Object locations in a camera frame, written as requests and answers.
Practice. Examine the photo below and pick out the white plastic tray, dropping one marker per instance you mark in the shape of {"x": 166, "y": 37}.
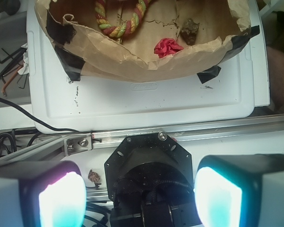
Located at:
{"x": 95, "y": 104}

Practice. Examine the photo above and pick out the aluminium extrusion rail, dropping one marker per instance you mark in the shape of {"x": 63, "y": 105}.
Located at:
{"x": 253, "y": 134}

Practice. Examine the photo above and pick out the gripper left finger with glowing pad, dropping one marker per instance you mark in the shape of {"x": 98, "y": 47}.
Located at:
{"x": 41, "y": 194}

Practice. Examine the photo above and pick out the brown paper bag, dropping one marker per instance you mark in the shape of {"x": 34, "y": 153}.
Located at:
{"x": 83, "y": 50}

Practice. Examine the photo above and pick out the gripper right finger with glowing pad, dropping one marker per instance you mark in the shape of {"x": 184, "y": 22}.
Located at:
{"x": 240, "y": 190}

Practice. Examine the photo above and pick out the red paper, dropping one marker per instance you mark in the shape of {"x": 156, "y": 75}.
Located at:
{"x": 167, "y": 46}

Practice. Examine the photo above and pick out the multicolour twisted rope toy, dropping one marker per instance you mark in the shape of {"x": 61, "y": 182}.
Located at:
{"x": 124, "y": 28}

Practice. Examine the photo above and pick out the orange hex key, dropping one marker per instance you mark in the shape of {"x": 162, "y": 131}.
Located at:
{"x": 15, "y": 72}

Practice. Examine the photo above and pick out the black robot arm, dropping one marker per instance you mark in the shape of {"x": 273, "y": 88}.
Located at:
{"x": 151, "y": 183}

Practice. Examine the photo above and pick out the dark brown rock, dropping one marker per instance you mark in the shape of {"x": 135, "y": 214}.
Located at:
{"x": 189, "y": 31}

